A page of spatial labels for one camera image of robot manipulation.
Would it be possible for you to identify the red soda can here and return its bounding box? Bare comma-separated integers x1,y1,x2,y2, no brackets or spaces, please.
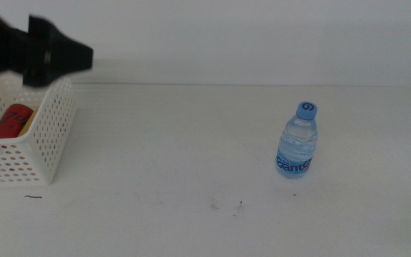
0,103,35,154

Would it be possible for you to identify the clear water bottle blue cap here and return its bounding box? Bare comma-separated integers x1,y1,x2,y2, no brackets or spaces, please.
275,101,318,180

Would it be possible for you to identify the white perforated plastic basket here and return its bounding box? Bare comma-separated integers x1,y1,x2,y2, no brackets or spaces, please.
0,71,78,187

